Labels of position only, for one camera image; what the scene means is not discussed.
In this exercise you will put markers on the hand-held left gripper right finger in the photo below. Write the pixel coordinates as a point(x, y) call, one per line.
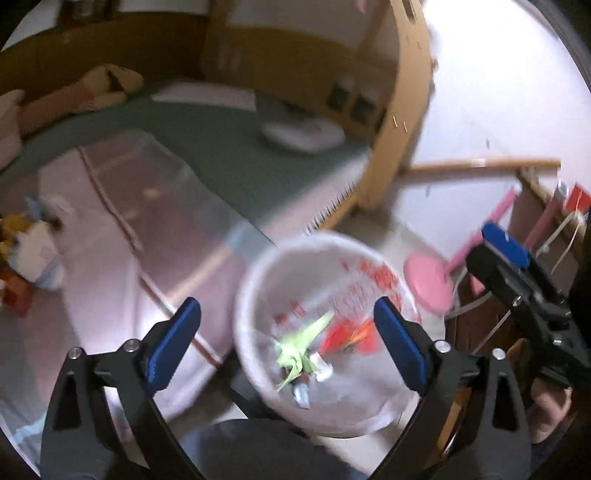
point(400, 344)

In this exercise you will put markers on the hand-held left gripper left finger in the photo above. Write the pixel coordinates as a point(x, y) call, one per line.
point(173, 344)

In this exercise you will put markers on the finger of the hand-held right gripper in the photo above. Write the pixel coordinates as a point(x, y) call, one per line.
point(505, 247)

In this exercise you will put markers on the white bag-lined waste bin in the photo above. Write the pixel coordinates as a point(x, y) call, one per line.
point(369, 401)

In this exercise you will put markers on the person's right hand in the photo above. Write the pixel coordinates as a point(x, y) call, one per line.
point(551, 410)

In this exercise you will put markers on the brown cardboard box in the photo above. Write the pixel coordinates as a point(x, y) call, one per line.
point(521, 217)

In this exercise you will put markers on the red crumpled wrapper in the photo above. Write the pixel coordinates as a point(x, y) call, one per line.
point(340, 342)

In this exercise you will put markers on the red card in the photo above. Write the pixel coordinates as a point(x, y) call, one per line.
point(579, 198)

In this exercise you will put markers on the green crumpled wrapper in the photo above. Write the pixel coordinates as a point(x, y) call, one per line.
point(300, 350)

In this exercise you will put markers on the white crumpled paper scrap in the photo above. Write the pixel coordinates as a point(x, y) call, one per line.
point(304, 396)

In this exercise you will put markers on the pink plaid blanket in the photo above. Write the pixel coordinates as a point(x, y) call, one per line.
point(152, 207)

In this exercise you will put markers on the red wrapper on blanket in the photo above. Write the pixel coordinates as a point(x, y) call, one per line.
point(11, 288)

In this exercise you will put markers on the grey-blue crumpled scrap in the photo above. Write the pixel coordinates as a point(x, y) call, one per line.
point(44, 207)

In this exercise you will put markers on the yellow wrapper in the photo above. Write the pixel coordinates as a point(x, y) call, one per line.
point(11, 235)

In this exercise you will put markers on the green bed sheet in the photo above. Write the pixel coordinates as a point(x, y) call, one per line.
point(221, 138)

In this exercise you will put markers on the white flat box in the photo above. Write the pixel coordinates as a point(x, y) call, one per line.
point(300, 134)

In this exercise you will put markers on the white paper sheet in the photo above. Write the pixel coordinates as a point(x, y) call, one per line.
point(207, 96)

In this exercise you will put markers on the pink pillow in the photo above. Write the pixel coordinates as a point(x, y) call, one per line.
point(9, 134)

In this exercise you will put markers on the brown plush toy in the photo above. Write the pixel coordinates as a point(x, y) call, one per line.
point(92, 87)

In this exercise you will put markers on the wooden bed frame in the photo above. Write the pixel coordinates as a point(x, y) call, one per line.
point(397, 115)

